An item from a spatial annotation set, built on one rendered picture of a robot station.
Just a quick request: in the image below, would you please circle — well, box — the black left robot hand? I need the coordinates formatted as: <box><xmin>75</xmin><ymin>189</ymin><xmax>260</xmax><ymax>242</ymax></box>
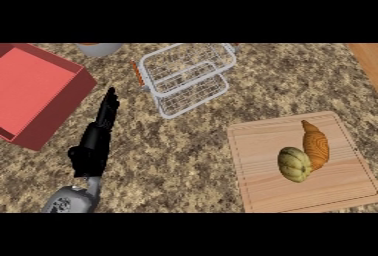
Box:
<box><xmin>66</xmin><ymin>87</ymin><xmax>121</xmax><ymax>179</ymax></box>

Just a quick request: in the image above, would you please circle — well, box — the red open box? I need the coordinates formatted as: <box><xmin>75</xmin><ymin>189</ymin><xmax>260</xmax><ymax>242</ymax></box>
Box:
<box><xmin>0</xmin><ymin>42</ymin><xmax>99</xmax><ymax>152</ymax></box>

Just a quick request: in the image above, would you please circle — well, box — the white wire tiered basket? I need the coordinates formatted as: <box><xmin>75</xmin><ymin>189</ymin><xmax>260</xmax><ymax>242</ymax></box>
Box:
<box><xmin>128</xmin><ymin>42</ymin><xmax>241</xmax><ymax>120</ymax></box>

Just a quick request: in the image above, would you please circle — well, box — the brown wooden surface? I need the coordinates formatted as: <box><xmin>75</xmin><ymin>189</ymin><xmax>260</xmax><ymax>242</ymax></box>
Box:
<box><xmin>344</xmin><ymin>42</ymin><xmax>378</xmax><ymax>88</ymax></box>

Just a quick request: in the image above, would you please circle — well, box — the grey round pot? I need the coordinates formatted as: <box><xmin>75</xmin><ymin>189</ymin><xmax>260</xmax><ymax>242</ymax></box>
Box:
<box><xmin>74</xmin><ymin>42</ymin><xmax>124</xmax><ymax>58</ymax></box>

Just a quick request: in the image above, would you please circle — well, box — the orange-brown croissant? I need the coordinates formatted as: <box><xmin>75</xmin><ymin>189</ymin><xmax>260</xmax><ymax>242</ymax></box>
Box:
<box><xmin>300</xmin><ymin>119</ymin><xmax>331</xmax><ymax>172</ymax></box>

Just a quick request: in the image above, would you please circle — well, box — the pale wooden cutting board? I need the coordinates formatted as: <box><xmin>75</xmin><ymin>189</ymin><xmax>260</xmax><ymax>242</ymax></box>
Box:
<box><xmin>226</xmin><ymin>111</ymin><xmax>378</xmax><ymax>214</ymax></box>

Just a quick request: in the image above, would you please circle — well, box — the green-yellow squash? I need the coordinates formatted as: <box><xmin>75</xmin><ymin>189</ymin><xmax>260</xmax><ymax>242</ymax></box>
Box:
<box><xmin>276</xmin><ymin>146</ymin><xmax>314</xmax><ymax>183</ymax></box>

